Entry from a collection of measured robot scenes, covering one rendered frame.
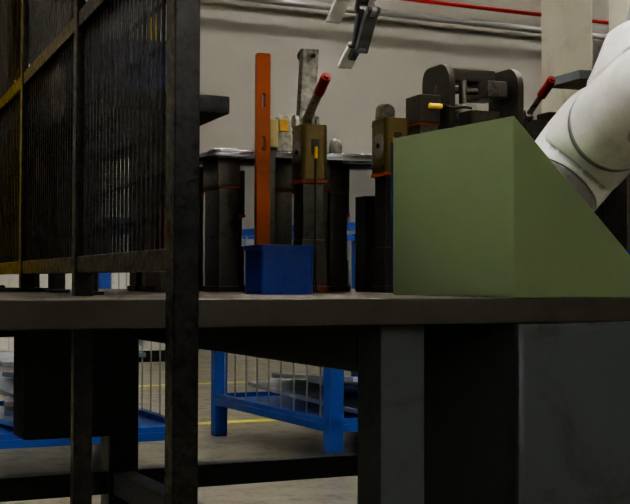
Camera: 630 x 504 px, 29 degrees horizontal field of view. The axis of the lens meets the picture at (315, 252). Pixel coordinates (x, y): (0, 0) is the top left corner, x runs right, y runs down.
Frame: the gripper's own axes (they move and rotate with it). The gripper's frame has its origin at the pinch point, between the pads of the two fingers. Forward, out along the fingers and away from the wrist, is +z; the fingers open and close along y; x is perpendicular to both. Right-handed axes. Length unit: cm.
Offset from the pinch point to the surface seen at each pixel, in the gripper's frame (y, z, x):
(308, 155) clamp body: -10.4, 24.1, 1.1
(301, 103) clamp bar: 1.5, 21.6, 1.1
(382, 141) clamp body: -8.3, 20.9, -15.1
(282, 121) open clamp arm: 18, 48, -6
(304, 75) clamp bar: 5.9, 17.7, 0.8
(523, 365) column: -81, -15, -8
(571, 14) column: 483, 441, -462
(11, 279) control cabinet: 398, 715, -44
